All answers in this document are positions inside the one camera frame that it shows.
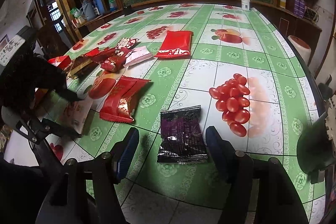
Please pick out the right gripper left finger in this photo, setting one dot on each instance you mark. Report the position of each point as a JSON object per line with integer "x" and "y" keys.
{"x": 123, "y": 153}

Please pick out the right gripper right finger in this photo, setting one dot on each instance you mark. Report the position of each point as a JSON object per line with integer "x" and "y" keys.
{"x": 233, "y": 165}

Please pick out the red shiny snack packet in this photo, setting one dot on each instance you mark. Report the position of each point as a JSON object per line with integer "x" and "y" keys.
{"x": 122, "y": 100}

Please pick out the dark purple snack packet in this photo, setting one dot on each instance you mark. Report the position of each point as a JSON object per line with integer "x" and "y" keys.
{"x": 182, "y": 139}

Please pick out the brown gold snack packet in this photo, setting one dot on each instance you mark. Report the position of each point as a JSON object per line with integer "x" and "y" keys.
{"x": 80, "y": 67}

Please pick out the red small snack packet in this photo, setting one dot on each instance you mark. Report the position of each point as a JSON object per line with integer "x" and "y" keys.
{"x": 115, "y": 62}

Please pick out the pink strawberry snack packet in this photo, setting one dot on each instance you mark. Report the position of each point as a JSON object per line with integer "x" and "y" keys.
{"x": 75, "y": 113}

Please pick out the small flat red packet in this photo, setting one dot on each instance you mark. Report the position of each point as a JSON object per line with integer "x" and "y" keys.
{"x": 93, "y": 52}

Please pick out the green fruit pattern tablecloth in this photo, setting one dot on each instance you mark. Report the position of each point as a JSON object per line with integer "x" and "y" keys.
{"x": 251, "y": 85}

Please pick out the pale pink snack packet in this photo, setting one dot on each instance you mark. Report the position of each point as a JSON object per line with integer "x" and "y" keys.
{"x": 137, "y": 55}

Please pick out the red white patterned candy packet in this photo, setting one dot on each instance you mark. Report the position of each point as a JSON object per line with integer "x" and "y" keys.
{"x": 126, "y": 43}

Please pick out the large flat red packet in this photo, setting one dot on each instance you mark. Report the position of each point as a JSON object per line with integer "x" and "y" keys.
{"x": 175, "y": 45}

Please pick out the white roll beside table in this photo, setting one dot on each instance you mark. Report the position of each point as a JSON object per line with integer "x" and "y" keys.
{"x": 302, "y": 48}

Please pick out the purple bottles on shelf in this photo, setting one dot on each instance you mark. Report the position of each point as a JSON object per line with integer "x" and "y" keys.
{"x": 299, "y": 8}

